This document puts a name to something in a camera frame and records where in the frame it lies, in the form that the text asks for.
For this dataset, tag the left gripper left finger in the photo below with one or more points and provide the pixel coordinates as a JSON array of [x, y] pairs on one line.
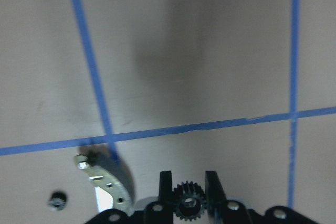
[[166, 197]]

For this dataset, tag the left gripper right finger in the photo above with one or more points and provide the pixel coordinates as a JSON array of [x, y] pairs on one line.
[[215, 197]]

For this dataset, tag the olive brake shoe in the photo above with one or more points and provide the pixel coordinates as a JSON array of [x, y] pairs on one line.
[[113, 186]]

